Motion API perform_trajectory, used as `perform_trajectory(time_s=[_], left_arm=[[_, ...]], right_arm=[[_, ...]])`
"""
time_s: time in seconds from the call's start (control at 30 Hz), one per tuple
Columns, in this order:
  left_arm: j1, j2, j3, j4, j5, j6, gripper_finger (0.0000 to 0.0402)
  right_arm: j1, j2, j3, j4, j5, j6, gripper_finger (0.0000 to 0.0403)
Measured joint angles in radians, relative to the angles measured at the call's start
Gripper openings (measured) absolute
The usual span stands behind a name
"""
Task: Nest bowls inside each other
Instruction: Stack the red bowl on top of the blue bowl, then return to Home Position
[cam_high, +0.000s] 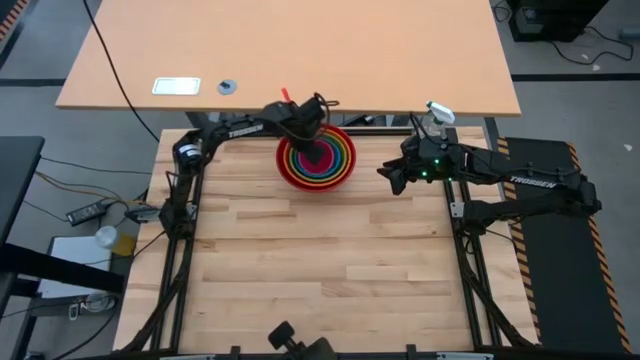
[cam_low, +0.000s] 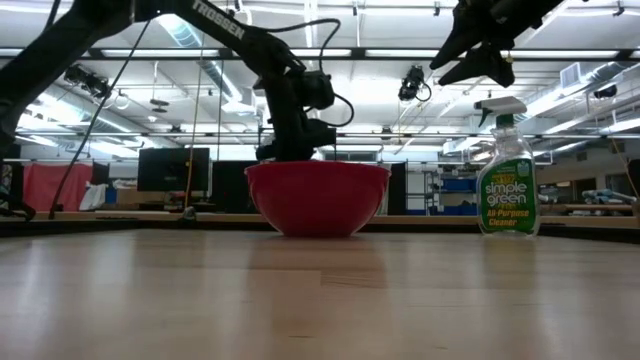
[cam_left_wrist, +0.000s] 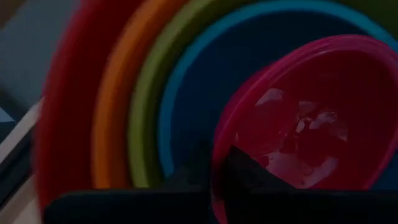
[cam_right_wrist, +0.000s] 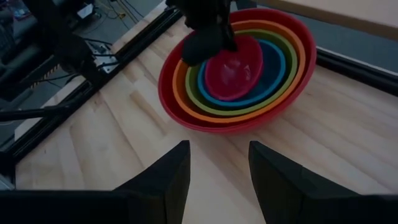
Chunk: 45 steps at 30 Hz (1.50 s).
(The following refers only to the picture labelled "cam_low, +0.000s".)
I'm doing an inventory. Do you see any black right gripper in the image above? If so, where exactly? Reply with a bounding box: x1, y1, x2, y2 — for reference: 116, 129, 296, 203
428, 0, 567, 89

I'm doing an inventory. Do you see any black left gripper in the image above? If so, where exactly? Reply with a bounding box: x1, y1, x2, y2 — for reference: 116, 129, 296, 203
255, 69, 338, 163

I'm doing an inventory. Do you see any large red bowl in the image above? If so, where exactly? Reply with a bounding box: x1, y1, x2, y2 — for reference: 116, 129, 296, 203
244, 160, 392, 239

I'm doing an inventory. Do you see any dark partition panel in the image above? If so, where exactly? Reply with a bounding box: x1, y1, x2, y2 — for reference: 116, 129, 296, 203
211, 159, 259, 215

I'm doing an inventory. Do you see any black computer monitor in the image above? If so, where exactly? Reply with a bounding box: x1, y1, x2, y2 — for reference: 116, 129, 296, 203
137, 147, 211, 193

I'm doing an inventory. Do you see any blue storage bin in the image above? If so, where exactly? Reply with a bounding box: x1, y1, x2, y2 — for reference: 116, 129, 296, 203
441, 177, 478, 193

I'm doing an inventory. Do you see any narrow black panel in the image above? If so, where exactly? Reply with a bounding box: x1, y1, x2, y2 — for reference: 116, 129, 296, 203
388, 160, 409, 217

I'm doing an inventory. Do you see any green cleaner spray bottle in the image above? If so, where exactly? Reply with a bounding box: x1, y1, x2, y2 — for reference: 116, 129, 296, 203
473, 96, 542, 238

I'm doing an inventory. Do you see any white cloth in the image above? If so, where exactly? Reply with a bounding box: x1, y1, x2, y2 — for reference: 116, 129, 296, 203
79, 183, 108, 212

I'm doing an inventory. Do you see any blue white background object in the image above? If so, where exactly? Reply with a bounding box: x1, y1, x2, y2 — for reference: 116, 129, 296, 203
581, 188, 638, 206

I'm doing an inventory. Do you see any red cloth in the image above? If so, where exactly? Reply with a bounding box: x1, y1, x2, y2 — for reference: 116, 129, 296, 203
22, 162, 94, 212

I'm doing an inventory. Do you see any black overhead frame beam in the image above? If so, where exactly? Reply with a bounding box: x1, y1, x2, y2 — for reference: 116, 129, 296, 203
0, 47, 640, 63

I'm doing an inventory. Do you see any black overhead camera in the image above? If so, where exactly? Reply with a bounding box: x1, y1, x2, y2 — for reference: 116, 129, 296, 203
397, 65, 433, 103

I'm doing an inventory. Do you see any yellow hanging cable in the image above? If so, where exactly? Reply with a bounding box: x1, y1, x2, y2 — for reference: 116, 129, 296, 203
183, 42, 206, 214

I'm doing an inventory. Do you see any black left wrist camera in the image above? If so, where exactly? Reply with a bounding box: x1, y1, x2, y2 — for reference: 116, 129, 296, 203
298, 69, 337, 112

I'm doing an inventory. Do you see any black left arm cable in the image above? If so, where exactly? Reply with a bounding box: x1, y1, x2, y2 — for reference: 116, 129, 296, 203
264, 18, 356, 128

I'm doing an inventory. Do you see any thin black hanging cable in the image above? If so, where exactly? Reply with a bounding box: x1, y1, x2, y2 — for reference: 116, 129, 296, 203
48, 19, 152, 220

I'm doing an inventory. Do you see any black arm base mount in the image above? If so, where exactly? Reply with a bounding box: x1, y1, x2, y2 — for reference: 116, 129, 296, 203
0, 142, 37, 222

